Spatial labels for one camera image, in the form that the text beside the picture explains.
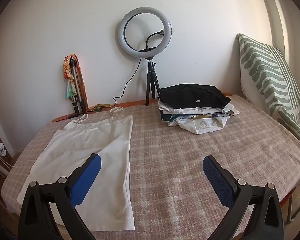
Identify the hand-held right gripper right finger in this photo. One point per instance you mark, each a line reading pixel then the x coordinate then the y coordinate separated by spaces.
pixel 218 180

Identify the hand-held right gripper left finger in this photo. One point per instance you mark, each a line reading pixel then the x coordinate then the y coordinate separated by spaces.
pixel 86 177

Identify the white camisole top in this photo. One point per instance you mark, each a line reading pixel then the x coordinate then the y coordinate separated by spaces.
pixel 95 140

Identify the stack of folded clothes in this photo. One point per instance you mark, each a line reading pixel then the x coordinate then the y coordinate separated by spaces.
pixel 190 92

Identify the colourful orange scarf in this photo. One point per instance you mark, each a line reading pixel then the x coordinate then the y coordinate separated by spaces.
pixel 69 90

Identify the folded silver tripod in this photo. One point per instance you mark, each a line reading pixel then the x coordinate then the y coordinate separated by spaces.
pixel 75 80

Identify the green striped pillow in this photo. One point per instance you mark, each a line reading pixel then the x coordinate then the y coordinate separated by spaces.
pixel 265 72

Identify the black gooseneck phone holder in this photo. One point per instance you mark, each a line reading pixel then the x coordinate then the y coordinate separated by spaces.
pixel 152 35

